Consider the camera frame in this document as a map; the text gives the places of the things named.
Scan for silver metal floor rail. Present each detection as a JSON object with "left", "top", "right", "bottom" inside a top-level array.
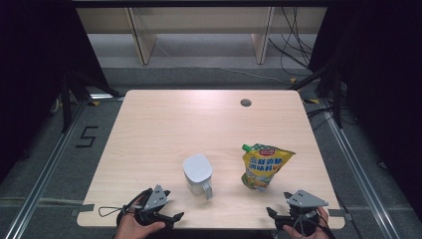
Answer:
[
  {"left": 318, "top": 99, "right": 396, "bottom": 239},
  {"left": 2, "top": 99, "right": 88, "bottom": 239}
]

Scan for black floor cables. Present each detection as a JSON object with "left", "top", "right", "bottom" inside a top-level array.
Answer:
[{"left": 306, "top": 107, "right": 336, "bottom": 131}]

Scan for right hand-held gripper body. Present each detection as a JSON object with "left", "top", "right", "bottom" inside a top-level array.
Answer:
[{"left": 286, "top": 188, "right": 330, "bottom": 237}]

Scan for grey tape strip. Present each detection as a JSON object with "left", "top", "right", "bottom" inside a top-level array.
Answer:
[
  {"left": 327, "top": 207, "right": 353, "bottom": 222},
  {"left": 70, "top": 203, "right": 96, "bottom": 217}
]

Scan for bundle of black cables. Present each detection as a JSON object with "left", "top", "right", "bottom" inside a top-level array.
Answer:
[{"left": 268, "top": 6, "right": 315, "bottom": 78}]

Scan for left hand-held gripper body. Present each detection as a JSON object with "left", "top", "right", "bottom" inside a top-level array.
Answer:
[{"left": 133, "top": 183, "right": 170, "bottom": 227}]

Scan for person's right hand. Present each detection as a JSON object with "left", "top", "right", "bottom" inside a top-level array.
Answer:
[{"left": 282, "top": 206, "right": 333, "bottom": 239}]

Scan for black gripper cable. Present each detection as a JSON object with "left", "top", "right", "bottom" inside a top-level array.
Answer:
[{"left": 317, "top": 214, "right": 336, "bottom": 239}]

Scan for yellow seasoning pouch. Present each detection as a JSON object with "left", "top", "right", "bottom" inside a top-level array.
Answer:
[{"left": 241, "top": 142, "right": 297, "bottom": 192}]

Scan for thin black cable loop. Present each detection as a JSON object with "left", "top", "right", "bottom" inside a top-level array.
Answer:
[{"left": 98, "top": 205, "right": 127, "bottom": 219}]

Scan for beige wooden desk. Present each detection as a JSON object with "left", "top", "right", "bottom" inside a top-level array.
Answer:
[{"left": 76, "top": 6, "right": 328, "bottom": 66}]

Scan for black metal stand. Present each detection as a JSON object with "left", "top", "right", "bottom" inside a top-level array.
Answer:
[
  {"left": 59, "top": 69, "right": 124, "bottom": 134},
  {"left": 291, "top": 62, "right": 346, "bottom": 129}
]

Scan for person's left hand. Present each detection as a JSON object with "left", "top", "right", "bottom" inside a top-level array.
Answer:
[{"left": 113, "top": 202, "right": 167, "bottom": 239}]

